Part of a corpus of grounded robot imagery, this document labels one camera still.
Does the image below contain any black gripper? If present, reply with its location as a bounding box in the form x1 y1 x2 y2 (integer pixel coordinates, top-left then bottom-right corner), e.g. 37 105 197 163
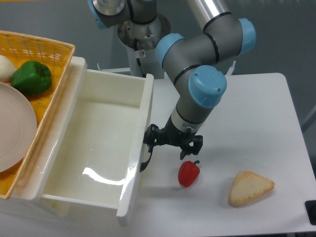
143 117 203 160

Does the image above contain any white drawer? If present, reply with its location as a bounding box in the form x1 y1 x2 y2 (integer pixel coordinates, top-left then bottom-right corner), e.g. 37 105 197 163
40 69 155 228

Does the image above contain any yellow wicker basket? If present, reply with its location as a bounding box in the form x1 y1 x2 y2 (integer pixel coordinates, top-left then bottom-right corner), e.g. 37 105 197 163
0 31 75 199

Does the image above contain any green bell pepper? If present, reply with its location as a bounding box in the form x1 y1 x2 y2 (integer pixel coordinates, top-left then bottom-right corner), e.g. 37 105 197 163
11 60 52 95

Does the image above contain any triangular bread slice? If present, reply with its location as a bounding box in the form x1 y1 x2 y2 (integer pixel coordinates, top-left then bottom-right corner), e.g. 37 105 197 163
228 170 275 206

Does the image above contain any white drawer cabinet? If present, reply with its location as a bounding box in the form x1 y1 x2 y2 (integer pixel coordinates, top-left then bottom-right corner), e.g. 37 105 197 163
0 57 117 227

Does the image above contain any red bell pepper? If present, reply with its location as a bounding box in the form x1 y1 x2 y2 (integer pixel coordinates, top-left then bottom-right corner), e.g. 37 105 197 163
178 160 200 188

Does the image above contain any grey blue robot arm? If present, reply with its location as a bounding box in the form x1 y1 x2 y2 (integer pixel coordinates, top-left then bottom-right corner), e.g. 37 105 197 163
88 0 256 158

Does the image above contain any pink plate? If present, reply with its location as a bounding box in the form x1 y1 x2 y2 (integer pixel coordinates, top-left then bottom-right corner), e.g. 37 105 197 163
0 83 37 172

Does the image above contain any black device at edge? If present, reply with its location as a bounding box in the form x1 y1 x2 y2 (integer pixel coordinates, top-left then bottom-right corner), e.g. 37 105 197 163
305 200 316 226

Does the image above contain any white onion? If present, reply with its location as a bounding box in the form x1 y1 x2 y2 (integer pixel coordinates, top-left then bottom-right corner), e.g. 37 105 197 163
0 55 17 83

